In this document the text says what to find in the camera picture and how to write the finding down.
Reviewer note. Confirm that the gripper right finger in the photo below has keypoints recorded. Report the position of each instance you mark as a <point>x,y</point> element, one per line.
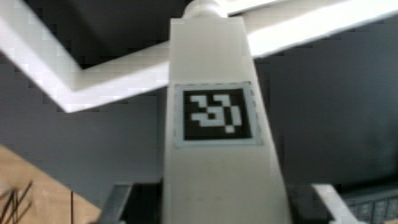
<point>334,204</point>

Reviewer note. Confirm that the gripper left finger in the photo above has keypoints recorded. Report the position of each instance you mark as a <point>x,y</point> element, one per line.
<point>114,208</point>

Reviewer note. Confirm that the white leg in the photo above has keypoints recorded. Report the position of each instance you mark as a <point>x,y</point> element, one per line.
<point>222,179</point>

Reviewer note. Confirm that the white U-shaped frame fixture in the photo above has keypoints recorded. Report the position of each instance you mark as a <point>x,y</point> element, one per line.
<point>117,80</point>

